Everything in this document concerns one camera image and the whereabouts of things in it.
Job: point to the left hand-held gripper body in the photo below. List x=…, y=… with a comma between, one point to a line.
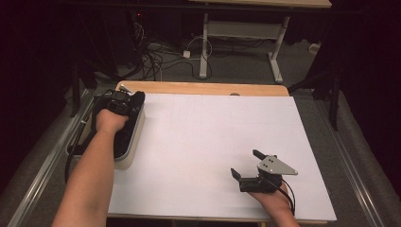
x=119, y=102

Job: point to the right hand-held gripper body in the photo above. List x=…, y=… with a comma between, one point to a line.
x=277, y=165

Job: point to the black knit vest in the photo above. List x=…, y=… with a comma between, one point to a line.
x=124, y=138

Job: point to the beige basket with grey rim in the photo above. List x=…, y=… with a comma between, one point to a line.
x=134, y=148

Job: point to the person's left hand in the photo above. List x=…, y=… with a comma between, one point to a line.
x=110, y=121

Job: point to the person's right hand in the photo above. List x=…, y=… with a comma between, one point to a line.
x=274, y=200

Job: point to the black metal stand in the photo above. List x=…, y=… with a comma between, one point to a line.
x=75, y=91
x=334, y=104

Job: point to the white board table cover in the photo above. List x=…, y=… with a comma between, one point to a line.
x=205, y=135

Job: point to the white power adapter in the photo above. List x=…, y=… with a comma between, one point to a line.
x=187, y=54

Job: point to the small white floor box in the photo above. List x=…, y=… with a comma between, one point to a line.
x=314, y=47

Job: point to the metal floor rail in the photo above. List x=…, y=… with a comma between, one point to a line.
x=350, y=170
x=38, y=179

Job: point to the grey metal frame stand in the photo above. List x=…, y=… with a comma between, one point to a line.
x=242, y=30

